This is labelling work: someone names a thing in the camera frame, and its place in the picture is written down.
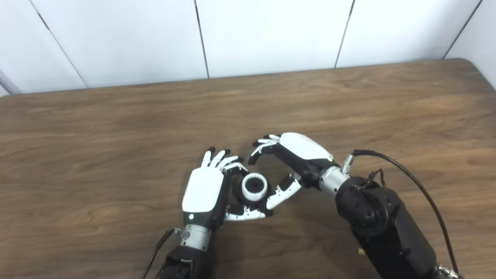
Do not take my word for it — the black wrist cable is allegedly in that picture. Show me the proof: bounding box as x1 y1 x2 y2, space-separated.
342 150 460 276
140 228 183 279

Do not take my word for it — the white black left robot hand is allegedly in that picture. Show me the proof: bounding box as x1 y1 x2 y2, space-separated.
181 146 274 231

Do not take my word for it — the round black plastic part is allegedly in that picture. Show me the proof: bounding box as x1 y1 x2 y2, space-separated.
236 173 270 212

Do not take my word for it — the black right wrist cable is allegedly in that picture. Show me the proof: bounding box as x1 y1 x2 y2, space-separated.
342 150 460 276

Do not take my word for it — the grey wall corner post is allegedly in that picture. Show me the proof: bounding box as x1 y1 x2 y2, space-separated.
0 70 22 95

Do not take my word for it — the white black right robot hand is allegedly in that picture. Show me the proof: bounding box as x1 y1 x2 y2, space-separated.
248 132 336 210

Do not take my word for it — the white plastic ring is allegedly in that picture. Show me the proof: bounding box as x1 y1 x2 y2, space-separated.
241 173 269 201

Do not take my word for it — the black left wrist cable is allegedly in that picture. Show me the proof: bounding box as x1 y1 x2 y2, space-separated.
140 228 183 279

